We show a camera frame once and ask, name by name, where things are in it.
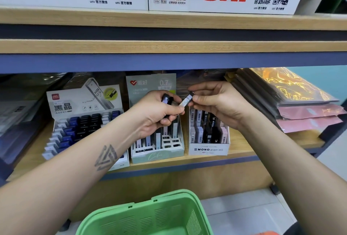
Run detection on person's right hand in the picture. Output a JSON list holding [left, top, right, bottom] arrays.
[[187, 81, 256, 131]]

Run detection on person's left hand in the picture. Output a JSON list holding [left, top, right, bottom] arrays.
[[129, 90, 187, 140]]

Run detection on pale green display box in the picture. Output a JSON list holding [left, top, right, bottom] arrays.
[[126, 73, 186, 164]]

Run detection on lead case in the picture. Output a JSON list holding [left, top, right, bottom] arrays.
[[177, 91, 195, 108]]

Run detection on clear plastic display box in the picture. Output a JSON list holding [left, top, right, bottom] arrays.
[[187, 106, 232, 157]]

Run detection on white display box red label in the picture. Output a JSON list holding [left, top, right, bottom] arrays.
[[42, 77, 131, 171]]

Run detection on green plastic basket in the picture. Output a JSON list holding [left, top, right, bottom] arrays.
[[75, 189, 214, 235]]

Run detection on person's right forearm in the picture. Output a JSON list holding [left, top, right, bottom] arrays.
[[239, 114, 347, 235]]

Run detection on person's left forearm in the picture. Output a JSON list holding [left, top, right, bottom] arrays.
[[0, 118, 146, 235]]

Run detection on dark plastic-wrapped packs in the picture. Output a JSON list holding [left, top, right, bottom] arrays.
[[176, 67, 347, 134]]

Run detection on stack of wrapped paper packs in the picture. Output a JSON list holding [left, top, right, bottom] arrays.
[[0, 74, 69, 183]]

